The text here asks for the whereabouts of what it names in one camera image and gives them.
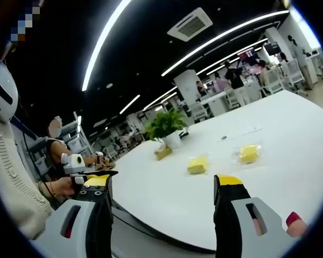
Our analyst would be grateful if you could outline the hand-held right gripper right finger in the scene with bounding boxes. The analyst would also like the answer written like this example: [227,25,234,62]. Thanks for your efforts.
[213,174,299,258]

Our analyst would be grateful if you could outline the green plant in white pot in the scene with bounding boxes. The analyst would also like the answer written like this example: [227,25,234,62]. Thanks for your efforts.
[144,108,189,149]

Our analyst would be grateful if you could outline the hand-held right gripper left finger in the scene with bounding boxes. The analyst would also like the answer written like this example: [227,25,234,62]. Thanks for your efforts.
[39,174,114,258]

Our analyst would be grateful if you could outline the short ceiling light strip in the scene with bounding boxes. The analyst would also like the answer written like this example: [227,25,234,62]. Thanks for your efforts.
[119,94,141,115]

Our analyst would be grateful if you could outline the person's left hand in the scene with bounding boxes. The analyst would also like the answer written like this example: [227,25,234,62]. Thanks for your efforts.
[51,178,76,197]

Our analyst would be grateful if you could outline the long ceiling light strip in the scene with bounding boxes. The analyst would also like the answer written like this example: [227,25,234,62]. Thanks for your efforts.
[81,0,132,92]
[161,10,290,77]

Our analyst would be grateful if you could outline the person's right hand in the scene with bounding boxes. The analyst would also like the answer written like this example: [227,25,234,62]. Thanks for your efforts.
[285,211,309,238]

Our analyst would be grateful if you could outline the brown wooden items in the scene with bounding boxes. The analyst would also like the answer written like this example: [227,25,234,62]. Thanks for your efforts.
[95,152,116,170]

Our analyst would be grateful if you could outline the shelf with storage bins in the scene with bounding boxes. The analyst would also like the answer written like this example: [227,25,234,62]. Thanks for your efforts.
[59,111,94,158]

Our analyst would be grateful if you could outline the small yellow-brown packet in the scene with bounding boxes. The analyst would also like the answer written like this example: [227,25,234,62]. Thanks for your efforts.
[154,146,173,161]

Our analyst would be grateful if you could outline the ceiling air conditioner vent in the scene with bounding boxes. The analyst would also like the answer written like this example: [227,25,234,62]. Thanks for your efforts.
[166,7,214,42]

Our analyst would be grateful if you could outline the yellow silicone block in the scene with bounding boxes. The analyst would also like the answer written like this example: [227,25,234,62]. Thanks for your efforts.
[187,155,209,175]
[239,145,259,165]

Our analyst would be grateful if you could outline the wall monitor screen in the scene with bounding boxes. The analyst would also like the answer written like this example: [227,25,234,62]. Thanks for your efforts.
[263,41,281,56]

